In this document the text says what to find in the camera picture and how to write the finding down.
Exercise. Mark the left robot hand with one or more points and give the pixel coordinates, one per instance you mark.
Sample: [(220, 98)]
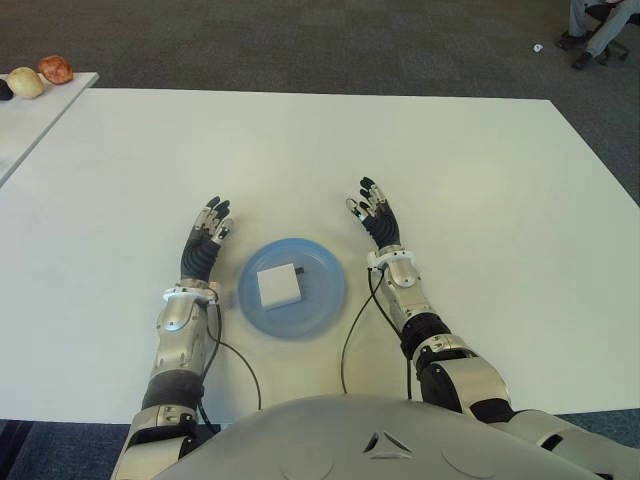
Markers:
[(200, 252)]

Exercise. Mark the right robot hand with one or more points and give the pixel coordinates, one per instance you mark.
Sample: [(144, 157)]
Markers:
[(384, 225)]

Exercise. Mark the white charger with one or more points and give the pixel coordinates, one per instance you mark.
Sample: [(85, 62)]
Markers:
[(277, 287)]

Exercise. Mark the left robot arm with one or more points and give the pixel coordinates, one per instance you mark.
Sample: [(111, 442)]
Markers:
[(180, 335)]

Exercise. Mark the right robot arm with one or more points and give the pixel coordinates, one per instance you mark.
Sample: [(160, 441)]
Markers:
[(450, 360)]

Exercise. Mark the blue plate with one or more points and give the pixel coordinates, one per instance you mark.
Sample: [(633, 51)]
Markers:
[(320, 295)]

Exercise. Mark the white side table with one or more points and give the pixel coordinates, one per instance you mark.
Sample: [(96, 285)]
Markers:
[(35, 117)]

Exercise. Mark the grey robot torso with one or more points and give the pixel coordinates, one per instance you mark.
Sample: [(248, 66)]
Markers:
[(380, 440)]

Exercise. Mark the reddish brown bread roll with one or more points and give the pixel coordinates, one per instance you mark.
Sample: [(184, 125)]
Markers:
[(56, 69)]

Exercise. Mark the black round object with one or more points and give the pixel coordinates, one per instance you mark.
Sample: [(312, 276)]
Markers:
[(4, 90)]

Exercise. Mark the black office chair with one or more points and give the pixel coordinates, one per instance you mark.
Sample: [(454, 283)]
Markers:
[(617, 46)]

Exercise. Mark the seated person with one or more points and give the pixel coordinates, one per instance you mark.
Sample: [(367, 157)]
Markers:
[(607, 25)]

